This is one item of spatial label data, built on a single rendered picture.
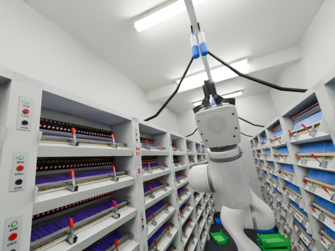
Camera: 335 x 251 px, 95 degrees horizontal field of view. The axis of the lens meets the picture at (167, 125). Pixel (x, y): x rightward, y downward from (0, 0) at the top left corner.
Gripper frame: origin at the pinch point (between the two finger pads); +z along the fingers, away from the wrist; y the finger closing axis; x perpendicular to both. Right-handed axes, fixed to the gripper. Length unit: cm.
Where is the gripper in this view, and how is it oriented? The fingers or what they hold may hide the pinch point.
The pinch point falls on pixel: (209, 87)
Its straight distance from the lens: 41.6
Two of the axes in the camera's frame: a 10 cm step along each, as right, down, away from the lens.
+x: 3.7, -1.9, 9.1
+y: -8.9, 2.0, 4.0
